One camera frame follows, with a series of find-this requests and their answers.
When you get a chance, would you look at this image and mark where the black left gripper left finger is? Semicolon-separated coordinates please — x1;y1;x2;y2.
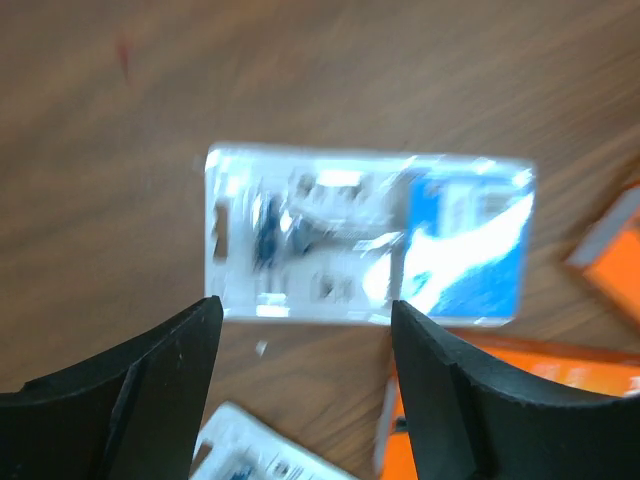
1;296;222;479

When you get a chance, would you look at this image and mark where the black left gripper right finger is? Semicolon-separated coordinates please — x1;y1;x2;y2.
391;301;639;479

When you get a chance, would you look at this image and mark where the orange razor box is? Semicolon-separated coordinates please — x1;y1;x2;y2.
565;183;639;324
373;329;639;479

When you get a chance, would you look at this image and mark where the blue razor blister pack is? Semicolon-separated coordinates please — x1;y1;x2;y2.
189;402;353;480
204;143;536;328

